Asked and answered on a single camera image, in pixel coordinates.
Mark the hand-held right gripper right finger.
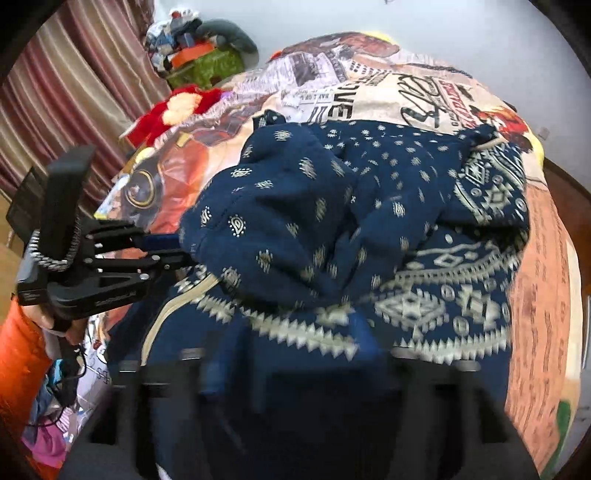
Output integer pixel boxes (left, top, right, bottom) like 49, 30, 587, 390
382, 348, 541, 480

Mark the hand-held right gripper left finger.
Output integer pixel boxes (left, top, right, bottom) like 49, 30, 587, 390
60, 348, 265, 480

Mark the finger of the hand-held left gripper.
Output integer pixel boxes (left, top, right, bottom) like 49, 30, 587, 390
88, 219, 195, 265
92, 256, 200, 296

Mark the navy patterned zip hoodie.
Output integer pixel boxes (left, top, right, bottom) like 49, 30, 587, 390
106, 111, 532, 480

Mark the person's left forearm orange sleeve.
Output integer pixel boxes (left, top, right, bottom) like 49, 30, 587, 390
0, 295, 59, 468

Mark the person's left hand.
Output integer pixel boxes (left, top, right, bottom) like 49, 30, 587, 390
34, 308, 89, 345

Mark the pink cloth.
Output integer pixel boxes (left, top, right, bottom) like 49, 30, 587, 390
25, 406, 80, 464

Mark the striped brown curtain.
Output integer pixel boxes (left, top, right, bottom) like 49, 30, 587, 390
0, 0, 158, 204

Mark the red plush toy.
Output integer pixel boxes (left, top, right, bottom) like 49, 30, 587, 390
127, 85, 225, 147

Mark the green patterned box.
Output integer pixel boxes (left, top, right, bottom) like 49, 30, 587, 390
166, 48, 246, 91

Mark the orange box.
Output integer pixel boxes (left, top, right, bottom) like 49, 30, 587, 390
168, 43, 218, 68

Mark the pile of mixed clutter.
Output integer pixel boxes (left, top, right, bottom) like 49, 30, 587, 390
145, 11, 218, 70

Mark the grey neck pillow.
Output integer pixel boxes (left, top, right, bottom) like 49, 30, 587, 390
196, 19, 259, 56

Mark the printed blanket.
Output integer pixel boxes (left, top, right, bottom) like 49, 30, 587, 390
92, 30, 583, 480

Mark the yellow pillow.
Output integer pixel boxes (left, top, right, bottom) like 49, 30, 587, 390
360, 30, 400, 45

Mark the black floor cable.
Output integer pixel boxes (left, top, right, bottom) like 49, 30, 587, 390
46, 340, 89, 426

